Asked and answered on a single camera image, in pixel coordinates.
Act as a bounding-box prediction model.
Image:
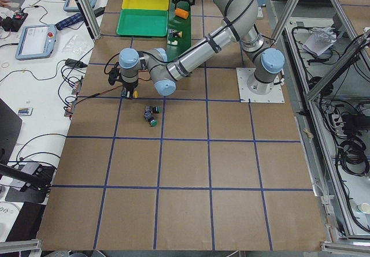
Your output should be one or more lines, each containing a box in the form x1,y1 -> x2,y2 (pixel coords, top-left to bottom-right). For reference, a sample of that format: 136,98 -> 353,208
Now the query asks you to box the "aluminium frame post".
75,0 -> 101,40

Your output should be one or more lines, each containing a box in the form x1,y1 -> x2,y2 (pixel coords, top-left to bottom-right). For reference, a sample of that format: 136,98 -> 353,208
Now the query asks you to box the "green plastic tray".
116,9 -> 168,38

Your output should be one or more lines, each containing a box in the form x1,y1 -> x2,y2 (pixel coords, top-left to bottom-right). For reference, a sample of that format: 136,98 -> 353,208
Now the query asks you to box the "plain orange cylinder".
175,8 -> 189,20

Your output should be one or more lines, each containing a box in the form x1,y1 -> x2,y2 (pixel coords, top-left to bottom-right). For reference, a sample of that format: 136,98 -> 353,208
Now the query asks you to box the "black power adapter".
65,58 -> 88,69

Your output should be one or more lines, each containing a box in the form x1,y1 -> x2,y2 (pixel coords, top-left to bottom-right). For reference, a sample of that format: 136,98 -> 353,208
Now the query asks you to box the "teach pendant near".
15,24 -> 57,61

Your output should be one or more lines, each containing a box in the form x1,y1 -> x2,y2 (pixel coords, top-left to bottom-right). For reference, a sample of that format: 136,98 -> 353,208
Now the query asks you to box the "blue plaid folded umbrella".
55,13 -> 83,30

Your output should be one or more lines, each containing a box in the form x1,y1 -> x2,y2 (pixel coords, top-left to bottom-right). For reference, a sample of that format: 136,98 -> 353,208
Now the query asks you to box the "small green push button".
145,106 -> 161,114

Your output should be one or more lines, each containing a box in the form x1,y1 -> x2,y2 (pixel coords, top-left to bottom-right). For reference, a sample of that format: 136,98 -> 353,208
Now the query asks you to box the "green conveyor belt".
166,0 -> 191,61

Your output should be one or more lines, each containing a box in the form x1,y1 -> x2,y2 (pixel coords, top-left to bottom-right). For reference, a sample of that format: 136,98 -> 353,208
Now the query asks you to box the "red black power cable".
69,77 -> 153,102

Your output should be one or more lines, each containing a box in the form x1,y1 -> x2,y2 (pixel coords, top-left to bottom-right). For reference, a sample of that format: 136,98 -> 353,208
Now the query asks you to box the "large green push button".
144,112 -> 158,127

